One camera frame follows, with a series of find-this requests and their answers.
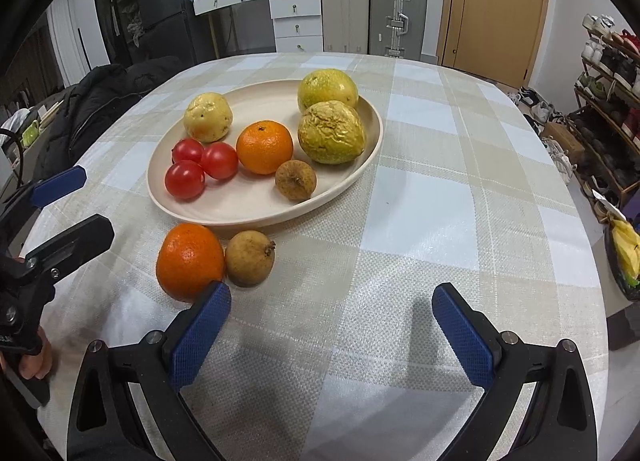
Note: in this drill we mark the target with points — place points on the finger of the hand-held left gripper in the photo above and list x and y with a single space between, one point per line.
57 186
75 241

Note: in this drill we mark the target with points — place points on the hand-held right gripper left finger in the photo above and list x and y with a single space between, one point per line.
202 336

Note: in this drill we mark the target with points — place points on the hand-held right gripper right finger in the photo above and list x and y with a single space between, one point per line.
465 336

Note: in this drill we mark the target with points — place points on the orange mandarin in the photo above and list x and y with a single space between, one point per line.
189 261
264 147

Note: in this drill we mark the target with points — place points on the brown round fruit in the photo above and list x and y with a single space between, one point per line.
296 181
250 258

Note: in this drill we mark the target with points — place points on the red tomato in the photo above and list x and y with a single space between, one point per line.
187 150
185 180
219 161

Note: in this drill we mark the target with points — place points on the cream oval plate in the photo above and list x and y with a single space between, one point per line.
250 206

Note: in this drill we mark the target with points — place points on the pale yellow spotted passion fruit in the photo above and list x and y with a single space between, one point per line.
207 117

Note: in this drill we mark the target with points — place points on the person's left hand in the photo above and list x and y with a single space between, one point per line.
37 363

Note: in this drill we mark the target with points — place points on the black jacket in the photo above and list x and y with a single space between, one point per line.
100 101

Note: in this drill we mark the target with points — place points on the bunch of bananas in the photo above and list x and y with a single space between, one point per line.
627 251

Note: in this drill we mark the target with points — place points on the dark grey refrigerator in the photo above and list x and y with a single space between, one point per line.
170 1

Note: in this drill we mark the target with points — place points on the wooden shoe rack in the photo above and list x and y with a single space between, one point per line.
600 156

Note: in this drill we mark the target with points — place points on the pairs of loose shoes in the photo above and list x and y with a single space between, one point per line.
542 116

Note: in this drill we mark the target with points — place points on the wrinkled yellow passion fruit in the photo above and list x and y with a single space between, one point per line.
331 132

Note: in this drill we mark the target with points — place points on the green-yellow passion fruit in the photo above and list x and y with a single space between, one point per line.
327 86

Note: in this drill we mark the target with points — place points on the white desk with drawers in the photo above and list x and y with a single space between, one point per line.
295 16

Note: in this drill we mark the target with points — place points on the shoe rack with shoes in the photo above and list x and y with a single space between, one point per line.
615 61

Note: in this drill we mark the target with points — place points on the wooden door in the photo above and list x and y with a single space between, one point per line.
495 11

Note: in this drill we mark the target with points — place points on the silver suitcase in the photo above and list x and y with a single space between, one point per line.
397 16

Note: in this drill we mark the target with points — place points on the beige suitcase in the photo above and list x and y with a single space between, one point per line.
345 11

